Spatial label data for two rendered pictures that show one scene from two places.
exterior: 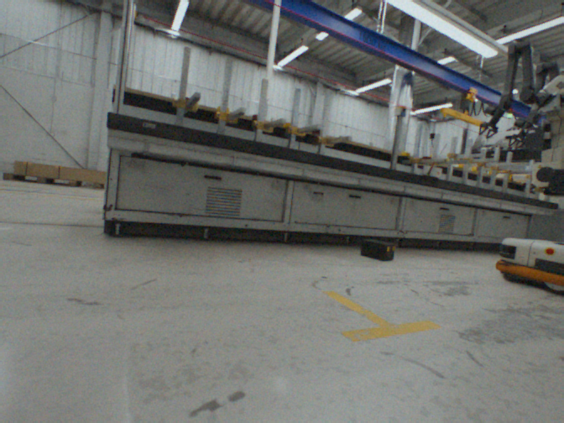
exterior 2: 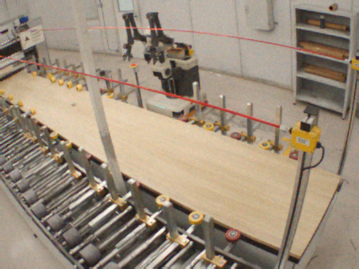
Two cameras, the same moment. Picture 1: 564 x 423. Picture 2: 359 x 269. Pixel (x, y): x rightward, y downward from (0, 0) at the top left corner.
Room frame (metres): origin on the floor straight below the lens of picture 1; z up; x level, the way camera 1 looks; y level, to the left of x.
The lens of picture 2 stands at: (3.15, 1.98, 2.20)
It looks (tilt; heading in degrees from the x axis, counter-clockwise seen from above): 32 degrees down; 253
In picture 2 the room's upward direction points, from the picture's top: 8 degrees counter-clockwise
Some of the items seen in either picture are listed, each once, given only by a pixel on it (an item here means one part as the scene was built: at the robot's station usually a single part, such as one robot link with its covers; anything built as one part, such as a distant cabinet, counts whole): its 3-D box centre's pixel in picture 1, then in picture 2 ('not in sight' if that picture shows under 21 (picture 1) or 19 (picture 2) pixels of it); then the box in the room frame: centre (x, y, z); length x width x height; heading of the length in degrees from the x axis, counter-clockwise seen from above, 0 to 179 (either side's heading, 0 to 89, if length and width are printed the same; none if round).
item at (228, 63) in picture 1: (224, 98); (277, 134); (1.92, 0.45, 0.93); 0.04 x 0.04 x 0.48; 28
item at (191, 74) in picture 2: not in sight; (177, 72); (1.84, -1.94, 0.59); 0.55 x 0.34 x 0.83; 119
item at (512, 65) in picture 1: (510, 77); (152, 30); (2.22, -1.47, 1.40); 0.11 x 0.06 x 0.43; 120
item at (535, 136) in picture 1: (545, 138); (154, 54); (2.17, -1.75, 0.99); 0.28 x 0.16 x 0.22; 119
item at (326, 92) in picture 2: not in sight; (324, 59); (-0.08, -0.90, 0.78); 0.90 x 0.45 x 1.55; 118
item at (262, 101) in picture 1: (260, 115); (249, 130); (2.04, 0.23, 0.88); 0.04 x 0.04 x 0.48; 28
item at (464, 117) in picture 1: (465, 117); not in sight; (7.22, -3.91, 2.65); 1.71 x 0.09 x 0.32; 118
